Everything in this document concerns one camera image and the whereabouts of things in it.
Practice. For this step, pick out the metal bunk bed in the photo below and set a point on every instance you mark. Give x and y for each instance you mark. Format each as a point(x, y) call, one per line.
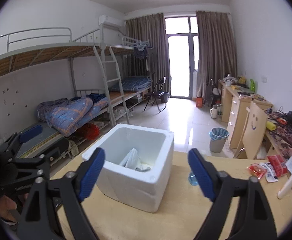
point(46, 64)

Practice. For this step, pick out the right brown curtain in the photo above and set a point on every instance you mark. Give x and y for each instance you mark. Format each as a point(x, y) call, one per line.
point(217, 50)

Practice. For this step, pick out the red snack packet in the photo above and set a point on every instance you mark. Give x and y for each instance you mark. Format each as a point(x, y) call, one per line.
point(275, 168)

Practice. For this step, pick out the blue plaid quilt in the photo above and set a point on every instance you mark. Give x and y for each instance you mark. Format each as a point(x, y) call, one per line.
point(67, 115)

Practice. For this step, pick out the left brown curtain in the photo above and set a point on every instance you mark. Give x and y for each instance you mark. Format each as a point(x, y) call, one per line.
point(153, 59)

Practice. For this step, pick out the orange snack packet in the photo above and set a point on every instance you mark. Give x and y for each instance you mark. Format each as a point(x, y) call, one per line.
point(257, 170)

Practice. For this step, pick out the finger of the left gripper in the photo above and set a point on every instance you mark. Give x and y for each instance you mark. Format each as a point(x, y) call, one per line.
point(30, 133)

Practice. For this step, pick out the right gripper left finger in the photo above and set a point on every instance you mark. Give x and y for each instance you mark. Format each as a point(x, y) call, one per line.
point(39, 219)

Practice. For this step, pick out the blue spray bottle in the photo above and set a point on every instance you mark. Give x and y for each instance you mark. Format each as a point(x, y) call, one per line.
point(192, 179)

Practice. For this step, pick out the white styrofoam box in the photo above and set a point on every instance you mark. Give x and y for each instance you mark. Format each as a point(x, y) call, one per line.
point(141, 190)

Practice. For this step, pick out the white air conditioner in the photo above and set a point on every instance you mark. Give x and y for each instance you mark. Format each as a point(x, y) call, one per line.
point(110, 21)

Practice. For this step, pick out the left hand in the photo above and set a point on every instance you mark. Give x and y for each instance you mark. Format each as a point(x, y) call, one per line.
point(6, 205)

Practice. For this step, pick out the white tissue paper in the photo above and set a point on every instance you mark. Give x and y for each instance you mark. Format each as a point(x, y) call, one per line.
point(131, 160)

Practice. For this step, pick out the brown curtain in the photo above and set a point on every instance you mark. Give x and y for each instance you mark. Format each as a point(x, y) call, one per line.
point(217, 50)
point(153, 59)

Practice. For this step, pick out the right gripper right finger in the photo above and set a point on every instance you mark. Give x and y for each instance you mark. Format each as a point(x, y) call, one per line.
point(253, 219)

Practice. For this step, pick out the grey sock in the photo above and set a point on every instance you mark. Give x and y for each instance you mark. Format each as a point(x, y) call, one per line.
point(143, 168)

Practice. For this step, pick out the wooden smiley chair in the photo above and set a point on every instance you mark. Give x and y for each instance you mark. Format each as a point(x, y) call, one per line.
point(253, 133)

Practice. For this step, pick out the grey trash bin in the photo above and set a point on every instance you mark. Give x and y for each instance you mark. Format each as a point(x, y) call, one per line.
point(218, 137)

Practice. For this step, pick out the wooden desk with drawers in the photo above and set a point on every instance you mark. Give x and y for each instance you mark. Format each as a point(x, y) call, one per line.
point(234, 111)

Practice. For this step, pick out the black folding chair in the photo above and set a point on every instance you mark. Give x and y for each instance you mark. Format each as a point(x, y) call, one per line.
point(156, 93)

